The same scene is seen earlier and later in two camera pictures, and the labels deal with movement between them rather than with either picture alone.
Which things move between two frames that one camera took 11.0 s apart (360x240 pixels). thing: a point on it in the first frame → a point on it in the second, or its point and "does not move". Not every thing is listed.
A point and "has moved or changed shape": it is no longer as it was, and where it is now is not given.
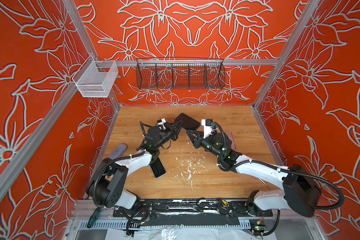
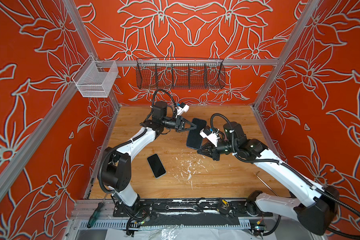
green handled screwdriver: [94, 217] does not move
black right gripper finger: [192, 134] → [206, 150]
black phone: [188, 122] has moved or changed shape
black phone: [158, 168] does not move
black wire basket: [180, 73] does not move
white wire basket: [95, 78] does not move
